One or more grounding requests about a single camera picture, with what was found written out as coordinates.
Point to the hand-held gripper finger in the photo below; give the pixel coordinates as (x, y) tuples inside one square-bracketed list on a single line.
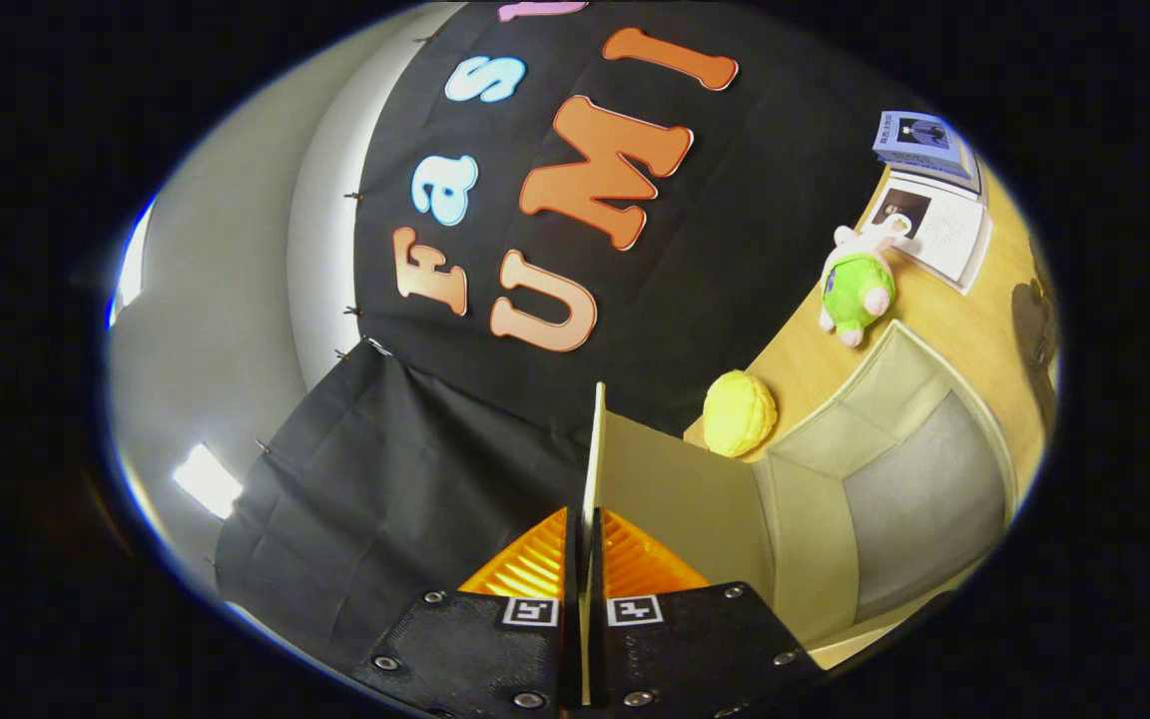
[(596, 569), (571, 569)]

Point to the grey fabric storage box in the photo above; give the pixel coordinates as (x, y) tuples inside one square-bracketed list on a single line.
[(884, 499)]

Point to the brown fuzzy shoe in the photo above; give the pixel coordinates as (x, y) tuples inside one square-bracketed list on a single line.
[(1032, 320)]

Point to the yellow plush ball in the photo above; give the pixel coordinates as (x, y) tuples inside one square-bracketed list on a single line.
[(740, 411)]

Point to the black backdrop cloth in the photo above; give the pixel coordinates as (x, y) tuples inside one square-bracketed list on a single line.
[(735, 250)]

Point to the bright ceiling light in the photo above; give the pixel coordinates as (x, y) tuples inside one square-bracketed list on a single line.
[(206, 481)]

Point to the green and pink plush toy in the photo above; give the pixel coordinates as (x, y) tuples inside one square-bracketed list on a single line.
[(855, 290)]

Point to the white book with dark photo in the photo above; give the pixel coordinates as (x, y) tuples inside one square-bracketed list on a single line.
[(949, 235)]

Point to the blue book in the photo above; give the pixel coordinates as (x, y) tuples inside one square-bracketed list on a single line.
[(924, 135)]

